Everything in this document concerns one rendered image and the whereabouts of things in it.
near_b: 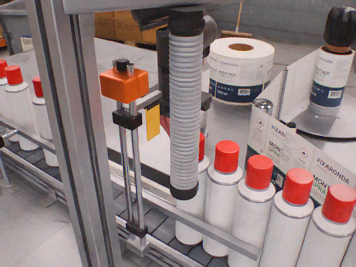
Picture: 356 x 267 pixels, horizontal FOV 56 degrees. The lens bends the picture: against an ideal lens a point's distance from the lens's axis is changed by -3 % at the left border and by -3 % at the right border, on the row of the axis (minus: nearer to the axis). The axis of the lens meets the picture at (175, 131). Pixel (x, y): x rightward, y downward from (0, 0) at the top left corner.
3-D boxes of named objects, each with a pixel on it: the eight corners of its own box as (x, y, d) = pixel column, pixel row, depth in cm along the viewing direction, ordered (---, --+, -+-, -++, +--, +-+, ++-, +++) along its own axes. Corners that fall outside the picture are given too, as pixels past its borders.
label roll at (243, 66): (234, 74, 123) (238, 34, 115) (280, 93, 110) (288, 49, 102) (192, 88, 112) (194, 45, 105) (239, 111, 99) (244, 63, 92)
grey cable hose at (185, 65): (204, 189, 41) (213, 6, 30) (187, 206, 39) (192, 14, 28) (180, 178, 43) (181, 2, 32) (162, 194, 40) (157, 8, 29)
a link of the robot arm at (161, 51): (148, 27, 50) (183, 31, 47) (171, 16, 55) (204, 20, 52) (150, 71, 53) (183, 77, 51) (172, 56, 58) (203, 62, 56)
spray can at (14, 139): (33, 136, 88) (14, 60, 77) (16, 145, 84) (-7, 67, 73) (21, 130, 90) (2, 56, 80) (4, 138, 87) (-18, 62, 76)
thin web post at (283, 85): (279, 138, 87) (291, 68, 77) (276, 141, 86) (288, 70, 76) (271, 135, 88) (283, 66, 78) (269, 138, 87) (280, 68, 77)
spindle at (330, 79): (342, 107, 99) (369, 6, 84) (334, 119, 93) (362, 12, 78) (312, 98, 103) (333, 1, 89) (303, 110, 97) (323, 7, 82)
